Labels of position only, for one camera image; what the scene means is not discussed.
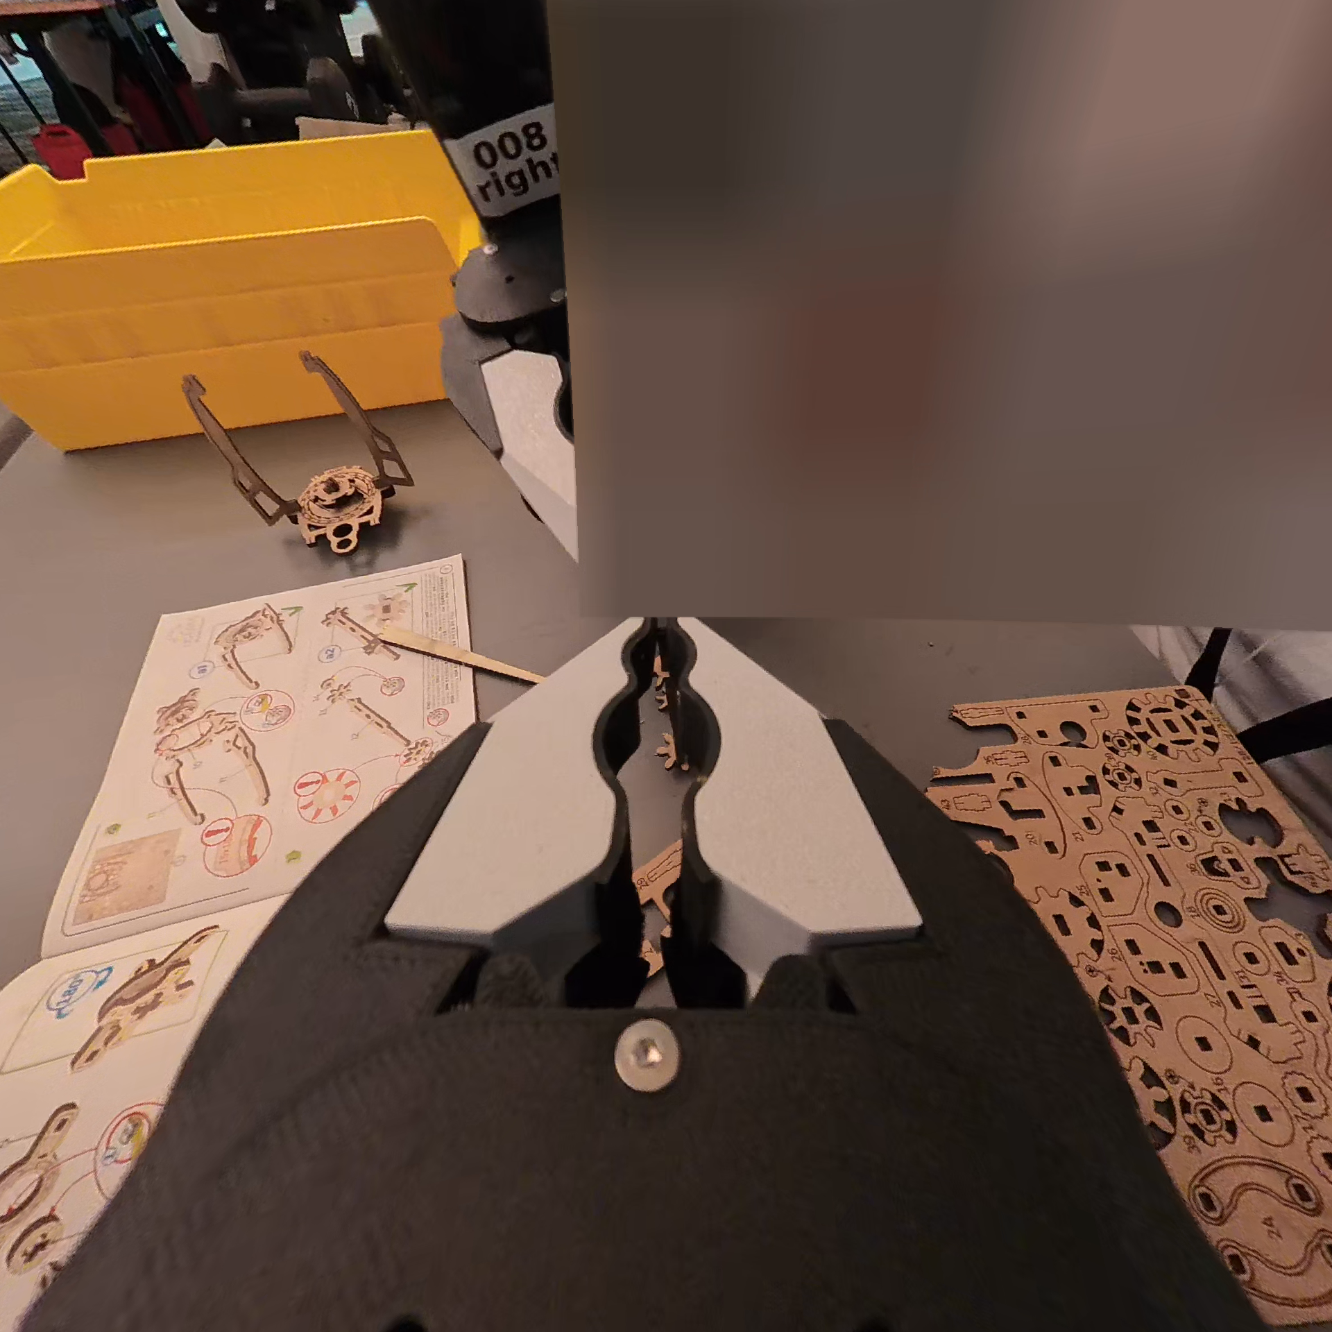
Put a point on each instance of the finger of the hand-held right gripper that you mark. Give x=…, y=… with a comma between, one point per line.
x=531, y=427

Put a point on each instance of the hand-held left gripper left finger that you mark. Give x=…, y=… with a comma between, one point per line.
x=510, y=832

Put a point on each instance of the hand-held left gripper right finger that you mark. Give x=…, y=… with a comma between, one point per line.
x=812, y=832

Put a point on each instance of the slotted wooden bar with gear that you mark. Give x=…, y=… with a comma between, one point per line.
x=674, y=751

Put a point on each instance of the partly built wooden model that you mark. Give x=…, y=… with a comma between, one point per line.
x=338, y=510

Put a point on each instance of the laser-cut wooden parts sheet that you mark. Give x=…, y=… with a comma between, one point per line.
x=1192, y=999

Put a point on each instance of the thin wooden stick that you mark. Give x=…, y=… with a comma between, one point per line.
x=469, y=656

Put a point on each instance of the printed instruction booklet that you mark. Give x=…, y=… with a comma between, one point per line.
x=313, y=863

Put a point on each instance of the black office chair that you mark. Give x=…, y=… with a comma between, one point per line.
x=292, y=94

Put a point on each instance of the yellow plastic bin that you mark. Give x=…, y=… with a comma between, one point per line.
x=208, y=344

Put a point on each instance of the red bag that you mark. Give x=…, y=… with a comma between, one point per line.
x=59, y=146

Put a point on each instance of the small wooden cutout frame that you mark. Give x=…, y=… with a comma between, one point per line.
x=657, y=869

